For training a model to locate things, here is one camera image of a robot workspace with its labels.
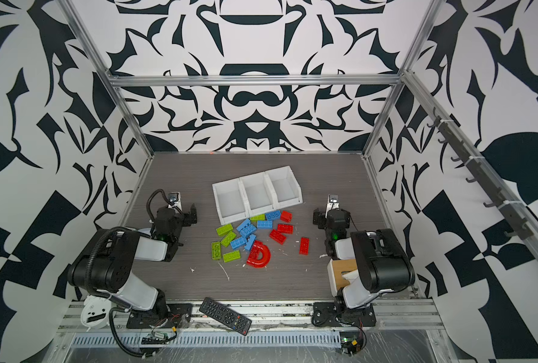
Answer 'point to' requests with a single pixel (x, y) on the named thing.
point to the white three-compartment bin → (239, 199)
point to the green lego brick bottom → (231, 256)
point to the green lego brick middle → (228, 238)
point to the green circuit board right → (350, 342)
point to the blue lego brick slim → (251, 238)
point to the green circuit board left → (156, 338)
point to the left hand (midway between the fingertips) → (179, 202)
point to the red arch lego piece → (252, 259)
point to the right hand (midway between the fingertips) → (332, 206)
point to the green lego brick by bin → (258, 218)
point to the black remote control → (225, 315)
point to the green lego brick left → (216, 250)
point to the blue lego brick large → (246, 228)
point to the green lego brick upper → (223, 231)
